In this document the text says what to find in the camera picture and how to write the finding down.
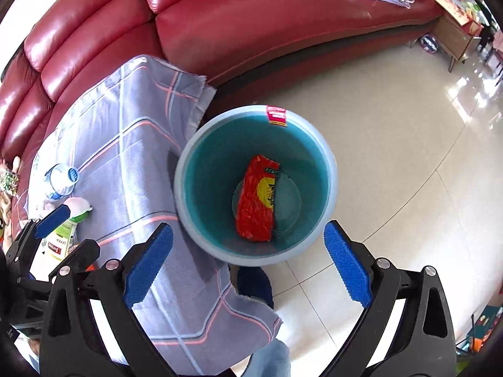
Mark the teal plastic trash bin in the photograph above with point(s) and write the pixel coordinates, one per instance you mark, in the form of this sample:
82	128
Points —
212	167

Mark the white green paper cup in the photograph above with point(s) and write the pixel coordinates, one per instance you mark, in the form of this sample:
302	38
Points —
59	243

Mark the red leather sofa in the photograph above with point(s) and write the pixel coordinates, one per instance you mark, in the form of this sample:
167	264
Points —
247	50

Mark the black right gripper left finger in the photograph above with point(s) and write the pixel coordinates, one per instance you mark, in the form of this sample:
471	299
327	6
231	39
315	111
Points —
71	342

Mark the grey plaid cloth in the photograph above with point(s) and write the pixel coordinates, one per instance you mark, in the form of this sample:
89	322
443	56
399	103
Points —
125	136

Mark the clear plastic water bottle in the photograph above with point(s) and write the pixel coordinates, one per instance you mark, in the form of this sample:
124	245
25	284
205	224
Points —
59	181

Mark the wooden side table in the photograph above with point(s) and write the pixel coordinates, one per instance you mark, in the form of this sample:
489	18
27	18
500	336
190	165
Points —
456	32

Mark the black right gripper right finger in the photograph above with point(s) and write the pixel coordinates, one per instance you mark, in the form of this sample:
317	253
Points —
423	343

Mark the yellow red snack wrapper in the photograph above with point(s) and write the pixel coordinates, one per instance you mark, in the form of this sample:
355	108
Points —
254	218

